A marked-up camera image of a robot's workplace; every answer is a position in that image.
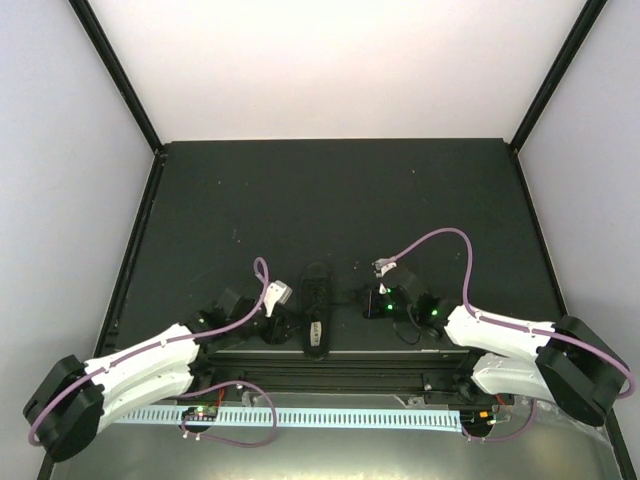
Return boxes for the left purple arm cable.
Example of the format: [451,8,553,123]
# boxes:
[28,257,271,446]

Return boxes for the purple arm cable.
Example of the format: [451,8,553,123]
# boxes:
[28,257,271,446]
[394,227,637,399]

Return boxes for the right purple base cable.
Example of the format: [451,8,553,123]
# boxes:
[460,394,540,445]

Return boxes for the black shoelace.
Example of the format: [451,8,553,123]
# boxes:
[300,285,361,311]

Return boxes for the left small circuit board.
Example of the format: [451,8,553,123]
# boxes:
[182,406,218,422]

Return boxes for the small circuit board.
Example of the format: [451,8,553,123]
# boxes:
[460,410,505,426]
[182,406,218,422]

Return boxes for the right small circuit board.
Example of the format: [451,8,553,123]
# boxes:
[460,410,505,426]

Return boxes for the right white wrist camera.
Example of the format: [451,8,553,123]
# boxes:
[372,257,397,295]

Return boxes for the black sneaker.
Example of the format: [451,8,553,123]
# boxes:
[299,261,334,361]

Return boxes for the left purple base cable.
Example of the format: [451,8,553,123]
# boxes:
[179,379,279,447]

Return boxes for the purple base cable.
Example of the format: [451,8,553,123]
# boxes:
[179,379,279,447]
[460,394,540,445]

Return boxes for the white slotted cable duct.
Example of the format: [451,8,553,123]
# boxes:
[117,405,462,433]

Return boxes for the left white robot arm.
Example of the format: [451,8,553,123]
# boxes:
[23,281,292,462]

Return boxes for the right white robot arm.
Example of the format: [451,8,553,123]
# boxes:
[365,260,636,426]

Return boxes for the left black frame post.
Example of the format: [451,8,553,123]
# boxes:
[67,0,164,151]

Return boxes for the black frame post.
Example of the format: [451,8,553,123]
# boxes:
[509,0,608,154]
[67,0,164,151]

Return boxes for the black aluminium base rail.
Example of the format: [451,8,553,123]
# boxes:
[198,351,477,402]

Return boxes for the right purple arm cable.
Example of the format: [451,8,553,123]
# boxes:
[394,227,637,399]

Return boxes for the right black frame post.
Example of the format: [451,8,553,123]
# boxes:
[509,0,608,154]

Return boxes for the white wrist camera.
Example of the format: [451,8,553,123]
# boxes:
[262,280,292,318]
[372,257,397,295]

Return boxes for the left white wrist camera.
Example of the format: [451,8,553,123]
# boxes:
[262,280,292,318]

